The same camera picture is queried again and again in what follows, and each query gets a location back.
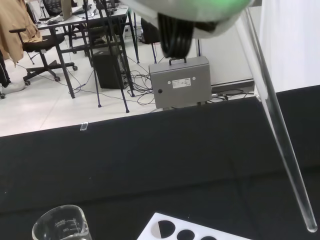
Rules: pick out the grey metal control box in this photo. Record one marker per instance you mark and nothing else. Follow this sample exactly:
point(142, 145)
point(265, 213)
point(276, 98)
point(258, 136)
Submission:
point(180, 95)

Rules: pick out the clear glass beaker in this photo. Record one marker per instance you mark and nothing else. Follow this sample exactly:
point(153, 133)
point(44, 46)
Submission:
point(62, 225)

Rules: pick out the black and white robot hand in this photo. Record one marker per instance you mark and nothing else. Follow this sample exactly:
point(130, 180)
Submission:
point(200, 17)

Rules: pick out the black tripod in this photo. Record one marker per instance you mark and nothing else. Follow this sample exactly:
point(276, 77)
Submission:
point(96, 82)

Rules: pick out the tan coat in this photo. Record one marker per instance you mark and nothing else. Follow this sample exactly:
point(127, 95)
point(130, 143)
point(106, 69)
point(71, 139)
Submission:
point(15, 25)

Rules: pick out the white board panel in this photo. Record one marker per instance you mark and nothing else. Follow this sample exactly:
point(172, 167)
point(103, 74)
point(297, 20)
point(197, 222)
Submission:
point(290, 50)

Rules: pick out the person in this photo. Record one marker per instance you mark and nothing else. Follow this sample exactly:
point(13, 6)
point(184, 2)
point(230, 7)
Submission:
point(13, 87)

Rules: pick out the black bench cloth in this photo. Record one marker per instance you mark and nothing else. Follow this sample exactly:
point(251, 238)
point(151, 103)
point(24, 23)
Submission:
point(150, 162)

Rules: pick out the small clear clip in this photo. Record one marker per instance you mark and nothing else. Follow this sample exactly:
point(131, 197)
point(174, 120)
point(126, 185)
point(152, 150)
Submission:
point(84, 126)

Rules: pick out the grey office desk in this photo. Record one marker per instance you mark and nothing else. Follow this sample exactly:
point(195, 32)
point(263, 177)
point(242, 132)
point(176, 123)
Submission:
point(75, 21)

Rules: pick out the black computer tower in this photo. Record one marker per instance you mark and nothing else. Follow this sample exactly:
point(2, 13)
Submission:
point(107, 72)

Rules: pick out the black office chair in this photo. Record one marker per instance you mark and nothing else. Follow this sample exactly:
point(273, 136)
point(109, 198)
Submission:
point(42, 43)

